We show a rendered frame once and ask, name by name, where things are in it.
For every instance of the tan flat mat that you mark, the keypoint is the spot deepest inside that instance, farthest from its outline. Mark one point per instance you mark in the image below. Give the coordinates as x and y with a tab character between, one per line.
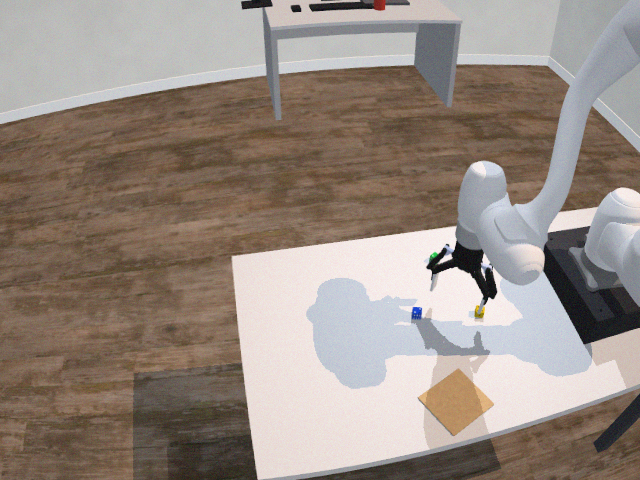
456	401

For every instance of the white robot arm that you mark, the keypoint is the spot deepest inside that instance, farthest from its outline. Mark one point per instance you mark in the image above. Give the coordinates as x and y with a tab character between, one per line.
513	237

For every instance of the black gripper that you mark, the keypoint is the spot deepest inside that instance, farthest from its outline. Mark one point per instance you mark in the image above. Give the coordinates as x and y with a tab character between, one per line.
460	257

